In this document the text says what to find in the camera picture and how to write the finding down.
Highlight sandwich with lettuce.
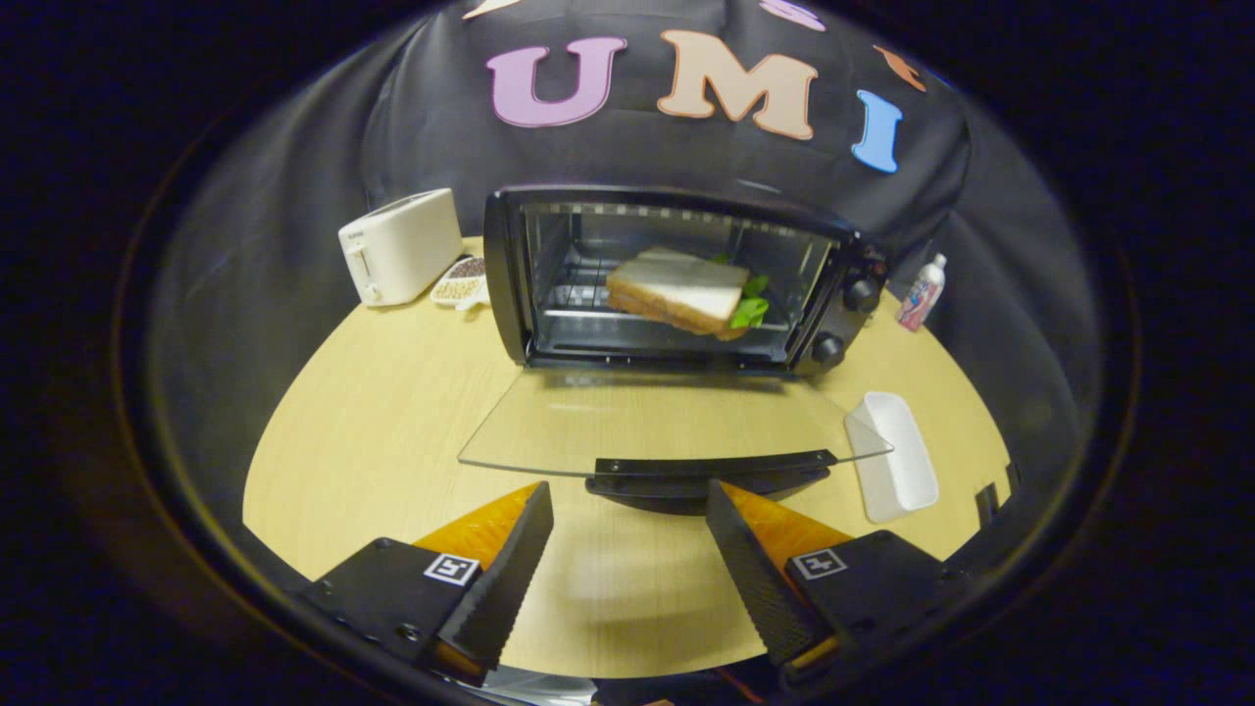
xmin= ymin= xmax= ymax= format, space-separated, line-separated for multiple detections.
xmin=605 ymin=245 xmax=772 ymax=342

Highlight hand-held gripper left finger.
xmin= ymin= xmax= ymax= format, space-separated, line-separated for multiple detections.
xmin=299 ymin=480 xmax=555 ymax=684

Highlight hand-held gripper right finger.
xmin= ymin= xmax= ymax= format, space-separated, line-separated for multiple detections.
xmin=705 ymin=479 xmax=967 ymax=692

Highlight white rectangular tray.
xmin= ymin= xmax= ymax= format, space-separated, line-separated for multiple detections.
xmin=844 ymin=391 xmax=940 ymax=525

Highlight plate of beans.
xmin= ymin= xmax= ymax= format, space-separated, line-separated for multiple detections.
xmin=430 ymin=256 xmax=491 ymax=311

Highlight black toaster oven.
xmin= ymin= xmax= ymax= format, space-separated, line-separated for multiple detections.
xmin=457 ymin=183 xmax=895 ymax=517

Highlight small spray bottle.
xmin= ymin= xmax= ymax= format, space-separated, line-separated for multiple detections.
xmin=895 ymin=253 xmax=948 ymax=332

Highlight white bread toaster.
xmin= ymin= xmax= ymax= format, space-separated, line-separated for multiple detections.
xmin=337 ymin=188 xmax=465 ymax=308

